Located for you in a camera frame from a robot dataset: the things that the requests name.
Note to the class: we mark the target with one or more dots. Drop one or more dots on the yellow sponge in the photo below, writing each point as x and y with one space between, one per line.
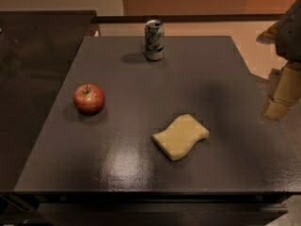
180 137

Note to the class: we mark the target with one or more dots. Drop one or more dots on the red apple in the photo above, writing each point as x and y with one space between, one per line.
88 99

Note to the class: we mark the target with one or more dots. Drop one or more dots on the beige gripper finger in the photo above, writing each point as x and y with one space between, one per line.
283 92

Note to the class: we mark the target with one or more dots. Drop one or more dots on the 7up soda can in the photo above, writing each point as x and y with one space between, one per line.
154 40

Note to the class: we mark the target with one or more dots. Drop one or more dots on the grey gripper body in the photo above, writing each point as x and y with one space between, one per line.
290 37

